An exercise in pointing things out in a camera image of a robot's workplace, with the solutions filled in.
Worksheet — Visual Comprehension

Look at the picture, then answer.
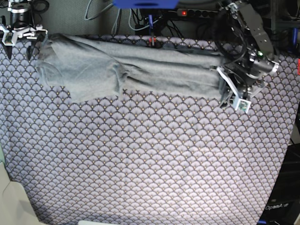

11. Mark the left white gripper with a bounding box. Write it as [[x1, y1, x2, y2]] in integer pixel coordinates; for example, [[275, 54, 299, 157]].
[[217, 67, 251, 113]]

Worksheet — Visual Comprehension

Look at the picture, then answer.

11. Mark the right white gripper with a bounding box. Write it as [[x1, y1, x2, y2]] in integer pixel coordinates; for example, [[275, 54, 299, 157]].
[[0, 24, 48, 60]]

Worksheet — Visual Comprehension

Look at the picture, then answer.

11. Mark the light grey T-shirt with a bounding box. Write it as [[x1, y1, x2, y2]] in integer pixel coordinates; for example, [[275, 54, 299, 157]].
[[36, 34, 223, 103]]

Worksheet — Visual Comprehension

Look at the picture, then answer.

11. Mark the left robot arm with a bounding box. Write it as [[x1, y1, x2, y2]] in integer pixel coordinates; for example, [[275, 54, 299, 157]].
[[211, 0, 279, 113]]

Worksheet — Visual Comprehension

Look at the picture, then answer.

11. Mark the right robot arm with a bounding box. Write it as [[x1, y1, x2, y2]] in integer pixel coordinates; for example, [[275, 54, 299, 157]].
[[0, 0, 50, 60]]

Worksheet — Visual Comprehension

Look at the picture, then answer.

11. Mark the red right edge clamp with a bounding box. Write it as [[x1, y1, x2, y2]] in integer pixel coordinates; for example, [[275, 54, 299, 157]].
[[297, 58, 300, 75]]

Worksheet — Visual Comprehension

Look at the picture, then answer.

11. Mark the black power strip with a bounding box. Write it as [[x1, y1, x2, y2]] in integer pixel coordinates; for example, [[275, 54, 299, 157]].
[[176, 8, 218, 18]]

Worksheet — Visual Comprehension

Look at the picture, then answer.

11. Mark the red black centre clamp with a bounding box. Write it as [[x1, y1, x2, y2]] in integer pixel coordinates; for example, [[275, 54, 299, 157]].
[[148, 15, 157, 47]]

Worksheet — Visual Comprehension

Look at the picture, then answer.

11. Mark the purple fan-pattern tablecloth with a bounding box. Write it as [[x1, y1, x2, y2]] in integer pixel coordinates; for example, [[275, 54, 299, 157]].
[[0, 42, 300, 225]]

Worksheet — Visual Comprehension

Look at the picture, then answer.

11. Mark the black OpenArm box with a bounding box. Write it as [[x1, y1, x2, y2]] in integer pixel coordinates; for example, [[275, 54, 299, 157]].
[[258, 144, 300, 225]]

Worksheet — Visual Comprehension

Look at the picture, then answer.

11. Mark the white plastic bin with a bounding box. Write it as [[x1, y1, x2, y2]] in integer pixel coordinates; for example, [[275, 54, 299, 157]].
[[0, 162, 40, 225]]

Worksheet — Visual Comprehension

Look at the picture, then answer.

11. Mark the blue right clamp handle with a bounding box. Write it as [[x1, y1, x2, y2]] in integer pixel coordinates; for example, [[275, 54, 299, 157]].
[[290, 28, 299, 53]]

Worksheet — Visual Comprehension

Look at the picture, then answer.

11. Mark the blue camera mount bracket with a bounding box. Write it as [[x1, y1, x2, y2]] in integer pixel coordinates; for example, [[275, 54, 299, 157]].
[[113, 0, 179, 9]]

